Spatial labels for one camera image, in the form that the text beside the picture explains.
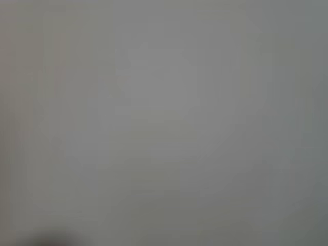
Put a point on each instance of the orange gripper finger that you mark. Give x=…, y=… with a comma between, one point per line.
x=52, y=241

